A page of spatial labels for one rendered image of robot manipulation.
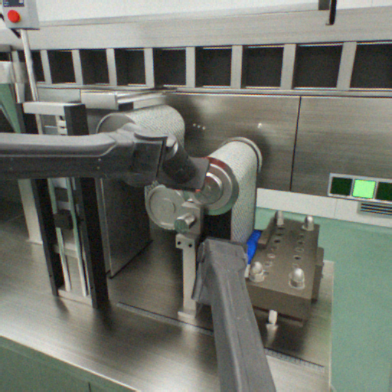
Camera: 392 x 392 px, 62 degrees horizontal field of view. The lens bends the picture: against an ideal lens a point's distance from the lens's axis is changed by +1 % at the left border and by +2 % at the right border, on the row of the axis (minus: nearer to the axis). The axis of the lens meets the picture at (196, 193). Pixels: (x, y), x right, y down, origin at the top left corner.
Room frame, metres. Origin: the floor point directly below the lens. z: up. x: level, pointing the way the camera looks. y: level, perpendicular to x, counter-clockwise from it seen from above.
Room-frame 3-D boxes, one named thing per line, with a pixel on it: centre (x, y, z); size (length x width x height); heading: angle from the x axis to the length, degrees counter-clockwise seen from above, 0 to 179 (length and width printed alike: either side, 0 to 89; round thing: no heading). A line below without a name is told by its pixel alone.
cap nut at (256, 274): (0.67, -0.15, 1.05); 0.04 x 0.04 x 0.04
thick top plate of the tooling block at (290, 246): (0.81, -0.26, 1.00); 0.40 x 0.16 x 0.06; 158
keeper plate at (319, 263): (0.79, -0.35, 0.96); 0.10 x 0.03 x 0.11; 158
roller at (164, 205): (0.89, 0.03, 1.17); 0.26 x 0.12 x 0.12; 158
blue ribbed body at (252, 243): (0.81, -0.15, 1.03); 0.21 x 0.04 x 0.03; 158
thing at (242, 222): (0.81, -0.13, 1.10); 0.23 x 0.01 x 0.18; 158
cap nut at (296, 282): (0.64, -0.24, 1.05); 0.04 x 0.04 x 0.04
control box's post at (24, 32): (0.97, 0.46, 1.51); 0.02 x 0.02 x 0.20; 68
